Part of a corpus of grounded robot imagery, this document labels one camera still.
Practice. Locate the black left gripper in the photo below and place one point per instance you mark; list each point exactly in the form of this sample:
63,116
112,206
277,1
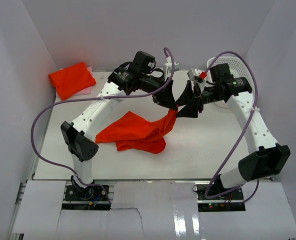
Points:
165,97

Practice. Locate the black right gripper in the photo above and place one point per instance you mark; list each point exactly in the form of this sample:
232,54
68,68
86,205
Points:
190,110

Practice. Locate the orange t-shirt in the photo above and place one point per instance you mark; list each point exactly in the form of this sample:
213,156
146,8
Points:
71,80
134,132

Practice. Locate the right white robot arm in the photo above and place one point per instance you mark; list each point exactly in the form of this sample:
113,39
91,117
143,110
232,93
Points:
266,157

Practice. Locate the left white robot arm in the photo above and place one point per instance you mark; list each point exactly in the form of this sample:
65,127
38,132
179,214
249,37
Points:
79,134

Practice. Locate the white perforated plastic basket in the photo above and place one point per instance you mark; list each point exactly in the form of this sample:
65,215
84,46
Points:
237,69

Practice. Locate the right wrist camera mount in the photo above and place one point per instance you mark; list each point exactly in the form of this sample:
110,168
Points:
194,76

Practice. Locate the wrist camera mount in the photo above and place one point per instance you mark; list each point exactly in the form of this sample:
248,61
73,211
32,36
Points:
168,67
194,76

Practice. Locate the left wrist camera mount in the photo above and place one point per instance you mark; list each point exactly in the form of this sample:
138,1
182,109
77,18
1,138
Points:
168,67

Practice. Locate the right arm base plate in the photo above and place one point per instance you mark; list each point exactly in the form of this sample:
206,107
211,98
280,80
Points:
231,202

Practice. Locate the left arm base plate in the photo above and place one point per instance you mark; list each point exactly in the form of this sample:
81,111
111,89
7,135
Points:
95,199

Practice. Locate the aluminium frame rail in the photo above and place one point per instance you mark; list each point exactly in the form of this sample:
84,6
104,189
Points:
12,235

